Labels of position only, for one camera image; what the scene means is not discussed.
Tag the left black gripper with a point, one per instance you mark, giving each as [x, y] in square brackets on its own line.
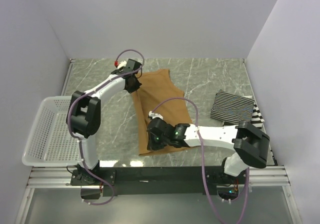
[135, 87]

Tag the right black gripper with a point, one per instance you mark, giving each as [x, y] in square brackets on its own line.
[152, 145]

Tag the tan tank top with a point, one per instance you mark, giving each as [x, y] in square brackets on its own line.
[159, 94]

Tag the thin-striped black white tank top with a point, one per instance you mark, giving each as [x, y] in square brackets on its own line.
[222, 102]

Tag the wide-striped black white tank top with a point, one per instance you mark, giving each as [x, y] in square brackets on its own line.
[256, 116]

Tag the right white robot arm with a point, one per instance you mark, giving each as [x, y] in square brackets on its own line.
[249, 143]

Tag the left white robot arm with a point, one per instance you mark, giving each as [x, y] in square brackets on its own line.
[84, 114]

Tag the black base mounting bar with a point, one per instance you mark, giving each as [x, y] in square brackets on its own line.
[152, 180]

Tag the white plastic basket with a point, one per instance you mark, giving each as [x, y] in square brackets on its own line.
[49, 143]

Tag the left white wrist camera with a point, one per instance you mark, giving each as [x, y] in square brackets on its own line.
[121, 64]

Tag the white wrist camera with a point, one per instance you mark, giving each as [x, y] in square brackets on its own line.
[152, 115]
[121, 64]

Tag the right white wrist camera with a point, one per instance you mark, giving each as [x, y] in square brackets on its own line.
[152, 115]

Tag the aluminium frame rail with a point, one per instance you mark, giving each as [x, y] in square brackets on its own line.
[59, 177]

